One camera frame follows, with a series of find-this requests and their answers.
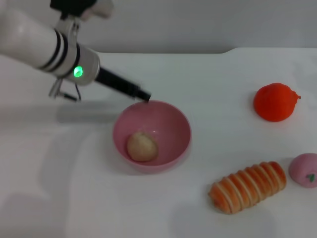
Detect beige egg yolk pastry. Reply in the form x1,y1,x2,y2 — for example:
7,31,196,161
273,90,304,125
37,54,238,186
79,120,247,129
126,131,159,163

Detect pink plastic bowl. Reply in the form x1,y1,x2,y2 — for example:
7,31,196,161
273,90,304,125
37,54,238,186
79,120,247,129
112,100,193,174

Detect left arm cable with connector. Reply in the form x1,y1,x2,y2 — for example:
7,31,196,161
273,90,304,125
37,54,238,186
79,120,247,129
48,78,82,102

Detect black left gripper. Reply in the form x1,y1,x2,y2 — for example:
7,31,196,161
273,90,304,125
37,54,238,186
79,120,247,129
95,67,153,103

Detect orange red persimmon toy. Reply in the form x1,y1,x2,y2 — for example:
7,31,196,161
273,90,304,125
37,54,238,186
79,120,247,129
253,82,302,123

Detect pink peach bun toy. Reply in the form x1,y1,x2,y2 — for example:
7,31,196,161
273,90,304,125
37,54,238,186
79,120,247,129
289,153,317,189

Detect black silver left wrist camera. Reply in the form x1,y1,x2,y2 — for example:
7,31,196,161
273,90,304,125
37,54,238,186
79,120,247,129
49,0,115,21

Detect orange striped bread roll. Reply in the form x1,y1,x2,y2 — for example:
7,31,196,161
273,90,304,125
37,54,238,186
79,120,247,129
208,161,288,215

